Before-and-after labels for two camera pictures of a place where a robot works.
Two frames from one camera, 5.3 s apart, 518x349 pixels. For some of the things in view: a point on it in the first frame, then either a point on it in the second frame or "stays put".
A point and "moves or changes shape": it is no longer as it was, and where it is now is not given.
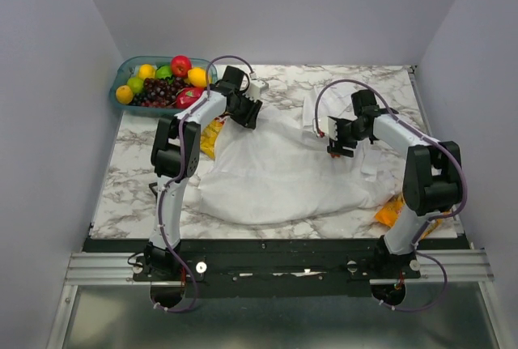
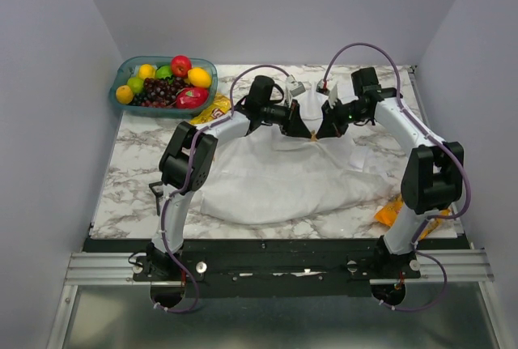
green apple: [163, 72] stays put
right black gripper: [336, 147] → [330, 126]
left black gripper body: [244, 109] → [287, 115]
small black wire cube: [150, 187] stays put
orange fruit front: [124, 94] stays put
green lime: [136, 84] stays put
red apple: [180, 65] stays put
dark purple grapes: [158, 93] stays put
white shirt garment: [278, 169] moves or changes shape
